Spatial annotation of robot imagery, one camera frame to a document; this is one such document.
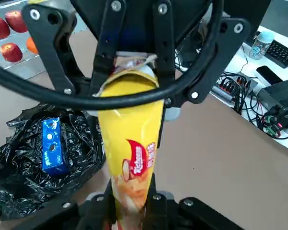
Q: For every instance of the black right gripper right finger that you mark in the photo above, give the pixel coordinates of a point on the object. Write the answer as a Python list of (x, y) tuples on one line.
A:
[(182, 215)]

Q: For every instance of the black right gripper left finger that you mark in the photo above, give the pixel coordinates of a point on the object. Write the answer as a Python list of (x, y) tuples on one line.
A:
[(69, 213)]

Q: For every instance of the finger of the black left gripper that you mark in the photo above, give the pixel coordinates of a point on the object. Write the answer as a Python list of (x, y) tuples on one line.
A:
[(232, 36), (48, 48)]

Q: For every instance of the blue cookie box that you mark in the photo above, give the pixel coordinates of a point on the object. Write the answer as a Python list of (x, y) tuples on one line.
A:
[(54, 148)]

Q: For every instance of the yellow wafer snack pack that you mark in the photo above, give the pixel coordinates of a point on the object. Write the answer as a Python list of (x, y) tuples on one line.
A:
[(132, 134)]

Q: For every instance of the black plastic bag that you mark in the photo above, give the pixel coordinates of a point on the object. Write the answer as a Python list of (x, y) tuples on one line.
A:
[(14, 179)]

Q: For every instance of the orange fruit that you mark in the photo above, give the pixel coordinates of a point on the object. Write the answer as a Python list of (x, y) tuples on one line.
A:
[(31, 45)]

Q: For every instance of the black computer monitor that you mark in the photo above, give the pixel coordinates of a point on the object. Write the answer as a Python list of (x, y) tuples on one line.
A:
[(249, 19)]

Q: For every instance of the clear blue-capped baby bottle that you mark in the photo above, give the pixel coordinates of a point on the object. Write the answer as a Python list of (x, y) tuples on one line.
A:
[(260, 45)]

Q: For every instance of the clear acrylic fruit stand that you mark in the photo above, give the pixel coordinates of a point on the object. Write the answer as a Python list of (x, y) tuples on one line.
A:
[(26, 69)]

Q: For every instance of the yellowish red apple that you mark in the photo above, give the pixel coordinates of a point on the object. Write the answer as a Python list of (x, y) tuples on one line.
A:
[(10, 52)]

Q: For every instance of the grey power hub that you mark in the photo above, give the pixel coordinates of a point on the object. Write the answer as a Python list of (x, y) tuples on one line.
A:
[(232, 86)]

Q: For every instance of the black keyboard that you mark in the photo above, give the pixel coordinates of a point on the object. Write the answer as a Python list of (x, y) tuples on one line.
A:
[(280, 54)]

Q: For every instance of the black smartphone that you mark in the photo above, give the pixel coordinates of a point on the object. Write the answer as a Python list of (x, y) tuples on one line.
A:
[(268, 74)]

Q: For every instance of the black power supply unit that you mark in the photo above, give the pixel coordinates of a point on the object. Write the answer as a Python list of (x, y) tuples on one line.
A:
[(285, 91)]

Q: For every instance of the green circuit board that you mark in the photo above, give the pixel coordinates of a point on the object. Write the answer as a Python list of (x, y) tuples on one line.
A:
[(276, 127)]

